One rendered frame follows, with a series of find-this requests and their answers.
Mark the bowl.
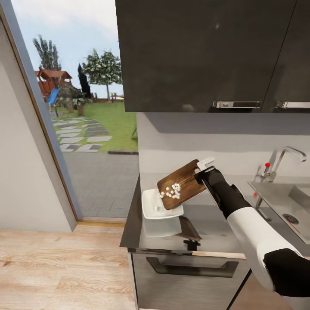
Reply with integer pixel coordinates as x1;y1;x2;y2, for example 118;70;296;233
142;189;184;220

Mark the cutting board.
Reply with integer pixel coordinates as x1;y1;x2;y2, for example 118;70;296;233
157;159;207;210

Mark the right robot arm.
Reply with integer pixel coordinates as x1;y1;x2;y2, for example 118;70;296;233
194;157;310;310

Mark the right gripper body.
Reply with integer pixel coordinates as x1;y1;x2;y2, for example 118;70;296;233
194;166;214;184

